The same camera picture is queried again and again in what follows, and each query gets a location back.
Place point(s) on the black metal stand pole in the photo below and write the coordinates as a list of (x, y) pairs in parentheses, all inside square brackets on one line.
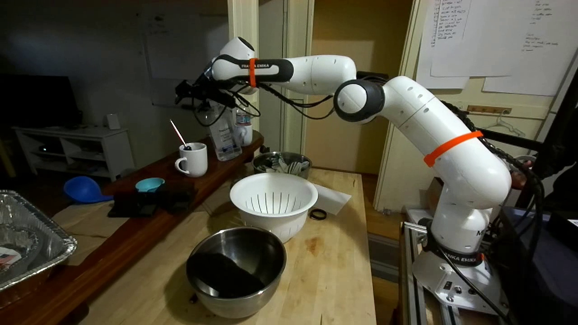
[(561, 114)]

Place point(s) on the thin white stirrer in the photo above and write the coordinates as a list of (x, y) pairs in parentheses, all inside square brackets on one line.
[(178, 130)]

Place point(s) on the small grey shelf object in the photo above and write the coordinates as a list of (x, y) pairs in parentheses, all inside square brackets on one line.
[(115, 121)]

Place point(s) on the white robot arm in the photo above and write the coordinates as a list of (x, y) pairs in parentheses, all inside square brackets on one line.
[(445, 150)]

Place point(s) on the small teal bowl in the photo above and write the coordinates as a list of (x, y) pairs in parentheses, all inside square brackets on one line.
[(149, 184)]

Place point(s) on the white plastic colander bowl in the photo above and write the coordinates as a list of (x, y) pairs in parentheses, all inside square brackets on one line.
[(274, 198)]

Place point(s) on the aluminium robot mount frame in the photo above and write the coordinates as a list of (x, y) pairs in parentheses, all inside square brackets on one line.
[(413, 282)]

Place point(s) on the aluminium foil tray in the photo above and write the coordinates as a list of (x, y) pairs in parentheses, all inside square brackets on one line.
[(30, 240)]

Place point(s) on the small white mug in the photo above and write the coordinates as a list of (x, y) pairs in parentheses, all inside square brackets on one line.
[(194, 161)]

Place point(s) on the dark television screen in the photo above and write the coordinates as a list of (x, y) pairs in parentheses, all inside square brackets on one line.
[(37, 101)]

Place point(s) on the stainless steel bowl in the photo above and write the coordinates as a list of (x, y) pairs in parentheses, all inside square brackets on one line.
[(241, 303), (257, 162)]

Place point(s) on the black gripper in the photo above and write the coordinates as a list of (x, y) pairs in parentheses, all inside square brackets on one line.
[(214, 90)]

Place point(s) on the white shelf unit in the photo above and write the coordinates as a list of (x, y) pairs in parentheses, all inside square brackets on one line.
[(115, 150)]

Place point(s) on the large white mug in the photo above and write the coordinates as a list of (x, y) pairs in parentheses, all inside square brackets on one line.
[(248, 139)]

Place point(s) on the blue round plastic bowl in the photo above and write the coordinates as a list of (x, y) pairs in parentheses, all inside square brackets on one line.
[(82, 189)]

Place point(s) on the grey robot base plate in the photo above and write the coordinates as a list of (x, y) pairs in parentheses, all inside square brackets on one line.
[(445, 280)]

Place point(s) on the light wooden board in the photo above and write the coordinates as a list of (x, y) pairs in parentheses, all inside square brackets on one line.
[(91, 231)]

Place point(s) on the white wall paper sheets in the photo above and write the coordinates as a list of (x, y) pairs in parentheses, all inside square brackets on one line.
[(512, 47)]

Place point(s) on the dark wooden counter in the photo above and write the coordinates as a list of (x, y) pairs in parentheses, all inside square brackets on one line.
[(120, 240)]

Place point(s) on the white paper sheet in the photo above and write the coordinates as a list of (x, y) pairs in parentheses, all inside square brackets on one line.
[(335, 198)]

